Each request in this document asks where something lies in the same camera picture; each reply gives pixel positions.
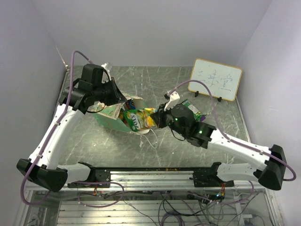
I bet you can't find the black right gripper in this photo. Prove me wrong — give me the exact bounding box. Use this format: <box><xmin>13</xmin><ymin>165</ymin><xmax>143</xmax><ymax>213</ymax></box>
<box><xmin>150</xmin><ymin>102</ymin><xmax>187</xmax><ymax>137</ymax></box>

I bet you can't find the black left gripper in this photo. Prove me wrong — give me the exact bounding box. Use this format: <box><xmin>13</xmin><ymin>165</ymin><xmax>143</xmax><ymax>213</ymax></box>
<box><xmin>93</xmin><ymin>77</ymin><xmax>128</xmax><ymax>106</ymax></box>

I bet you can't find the yellow green Fox's packet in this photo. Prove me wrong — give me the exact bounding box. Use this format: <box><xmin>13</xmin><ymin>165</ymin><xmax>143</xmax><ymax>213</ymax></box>
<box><xmin>119</xmin><ymin>108</ymin><xmax>157</xmax><ymax>132</ymax></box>

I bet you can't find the green printed paper bag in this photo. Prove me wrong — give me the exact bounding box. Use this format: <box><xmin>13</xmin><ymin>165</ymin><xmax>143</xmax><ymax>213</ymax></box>
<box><xmin>91</xmin><ymin>93</ymin><xmax>155</xmax><ymax>136</ymax></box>

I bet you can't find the green Fox's candy packet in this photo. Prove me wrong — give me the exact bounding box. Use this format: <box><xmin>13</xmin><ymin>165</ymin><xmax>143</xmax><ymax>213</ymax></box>
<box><xmin>181</xmin><ymin>99</ymin><xmax>202</xmax><ymax>121</ymax></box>

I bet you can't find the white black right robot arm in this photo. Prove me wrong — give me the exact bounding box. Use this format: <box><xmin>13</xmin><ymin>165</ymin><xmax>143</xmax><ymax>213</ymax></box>
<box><xmin>150</xmin><ymin>104</ymin><xmax>287</xmax><ymax>191</ymax></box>

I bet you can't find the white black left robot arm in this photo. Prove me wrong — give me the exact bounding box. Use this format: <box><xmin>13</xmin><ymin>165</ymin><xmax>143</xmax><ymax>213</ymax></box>
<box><xmin>16</xmin><ymin>63</ymin><xmax>127</xmax><ymax>193</ymax></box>

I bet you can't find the purple berries Fox's packet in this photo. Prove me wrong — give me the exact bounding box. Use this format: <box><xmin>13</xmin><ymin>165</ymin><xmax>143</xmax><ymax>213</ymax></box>
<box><xmin>126</xmin><ymin>99</ymin><xmax>136</xmax><ymax>110</ymax></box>

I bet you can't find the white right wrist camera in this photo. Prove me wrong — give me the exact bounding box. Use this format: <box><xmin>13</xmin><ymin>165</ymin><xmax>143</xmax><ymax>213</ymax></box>
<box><xmin>164</xmin><ymin>91</ymin><xmax>180</xmax><ymax>111</ymax></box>

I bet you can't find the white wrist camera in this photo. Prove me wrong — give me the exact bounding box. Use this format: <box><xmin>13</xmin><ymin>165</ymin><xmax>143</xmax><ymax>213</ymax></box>
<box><xmin>164</xmin><ymin>91</ymin><xmax>180</xmax><ymax>111</ymax></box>
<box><xmin>101</xmin><ymin>63</ymin><xmax>112</xmax><ymax>83</ymax></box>

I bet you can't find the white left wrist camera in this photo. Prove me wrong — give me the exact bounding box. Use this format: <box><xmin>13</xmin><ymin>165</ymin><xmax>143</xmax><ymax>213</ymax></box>
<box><xmin>101</xmin><ymin>63</ymin><xmax>112</xmax><ymax>83</ymax></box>

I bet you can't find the aluminium mounting rail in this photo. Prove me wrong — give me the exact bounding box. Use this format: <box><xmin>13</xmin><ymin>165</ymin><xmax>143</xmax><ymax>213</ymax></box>
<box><xmin>32</xmin><ymin>170</ymin><xmax>273</xmax><ymax>191</ymax></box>

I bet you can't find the small whiteboard yellow frame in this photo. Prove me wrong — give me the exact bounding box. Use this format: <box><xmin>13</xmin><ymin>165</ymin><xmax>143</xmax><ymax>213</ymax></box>
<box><xmin>188</xmin><ymin>58</ymin><xmax>243</xmax><ymax>102</ymax></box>

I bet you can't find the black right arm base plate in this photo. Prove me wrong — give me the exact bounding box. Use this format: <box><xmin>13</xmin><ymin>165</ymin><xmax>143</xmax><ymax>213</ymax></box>
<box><xmin>189</xmin><ymin>169</ymin><xmax>234</xmax><ymax>187</ymax></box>

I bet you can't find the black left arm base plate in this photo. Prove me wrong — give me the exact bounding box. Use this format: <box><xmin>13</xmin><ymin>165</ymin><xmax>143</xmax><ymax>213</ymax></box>
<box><xmin>67</xmin><ymin>169</ymin><xmax>111</xmax><ymax>188</ymax></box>

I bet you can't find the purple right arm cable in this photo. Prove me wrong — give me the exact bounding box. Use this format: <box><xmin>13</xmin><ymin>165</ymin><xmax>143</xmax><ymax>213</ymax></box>
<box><xmin>164</xmin><ymin>80</ymin><xmax>297</xmax><ymax>205</ymax></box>

